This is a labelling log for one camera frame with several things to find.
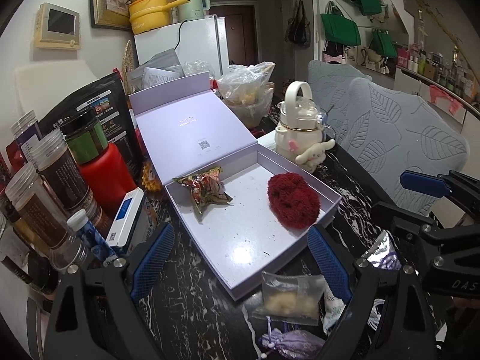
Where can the colourful foil snack bag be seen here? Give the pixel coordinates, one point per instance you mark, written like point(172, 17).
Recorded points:
point(205, 188)

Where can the translucent snack pouch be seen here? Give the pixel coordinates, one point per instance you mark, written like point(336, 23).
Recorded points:
point(291, 298)

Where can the white blue medicine box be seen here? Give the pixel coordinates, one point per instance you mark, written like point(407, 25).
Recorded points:
point(132, 223)

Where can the red canister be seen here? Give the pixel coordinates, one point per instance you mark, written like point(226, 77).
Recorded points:
point(109, 179)

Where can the red fuzzy soft item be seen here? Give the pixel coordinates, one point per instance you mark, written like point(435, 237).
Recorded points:
point(295, 204)

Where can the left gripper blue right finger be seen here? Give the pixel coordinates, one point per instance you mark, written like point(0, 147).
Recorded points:
point(329, 257)

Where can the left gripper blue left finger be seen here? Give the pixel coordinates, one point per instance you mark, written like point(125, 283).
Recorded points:
point(147, 260)

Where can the clear plastic food bag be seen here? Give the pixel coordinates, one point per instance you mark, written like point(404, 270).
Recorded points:
point(248, 91)

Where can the grey leaf-pattern cushion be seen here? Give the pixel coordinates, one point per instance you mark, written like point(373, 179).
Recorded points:
point(387, 132)

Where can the white refrigerator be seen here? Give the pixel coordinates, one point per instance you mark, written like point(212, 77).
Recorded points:
point(201, 39)

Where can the wall intercom panel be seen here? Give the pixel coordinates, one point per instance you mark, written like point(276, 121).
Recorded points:
point(56, 28)

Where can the blue tablet tube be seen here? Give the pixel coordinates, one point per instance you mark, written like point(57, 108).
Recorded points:
point(81, 226)

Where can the green-label dark jar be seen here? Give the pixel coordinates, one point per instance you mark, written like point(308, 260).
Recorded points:
point(84, 136)

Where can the silver purple snack packet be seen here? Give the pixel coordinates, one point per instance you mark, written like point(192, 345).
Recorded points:
point(382, 253)

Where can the cream kettle-shaped water bottle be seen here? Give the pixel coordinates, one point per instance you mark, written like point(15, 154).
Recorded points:
point(300, 134)

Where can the yellow pot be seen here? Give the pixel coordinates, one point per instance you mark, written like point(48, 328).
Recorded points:
point(146, 15)

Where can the lavender drawstring sachet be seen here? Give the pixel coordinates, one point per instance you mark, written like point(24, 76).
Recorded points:
point(295, 344)

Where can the brown door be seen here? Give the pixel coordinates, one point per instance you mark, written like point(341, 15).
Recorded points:
point(240, 24)

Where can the black printed standing pouch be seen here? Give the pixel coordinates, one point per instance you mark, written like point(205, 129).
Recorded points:
point(106, 96)

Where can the green tote bag left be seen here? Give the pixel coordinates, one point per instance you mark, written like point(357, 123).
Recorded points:
point(340, 30)

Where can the lavender open gift box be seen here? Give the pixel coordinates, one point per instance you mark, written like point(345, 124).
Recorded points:
point(186, 129)

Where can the pale green electric kettle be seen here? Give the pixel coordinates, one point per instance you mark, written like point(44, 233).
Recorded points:
point(193, 10)

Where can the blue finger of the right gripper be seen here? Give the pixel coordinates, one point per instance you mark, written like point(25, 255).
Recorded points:
point(433, 186)

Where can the brown-label clear jar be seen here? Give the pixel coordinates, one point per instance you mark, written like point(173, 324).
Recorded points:
point(34, 204)

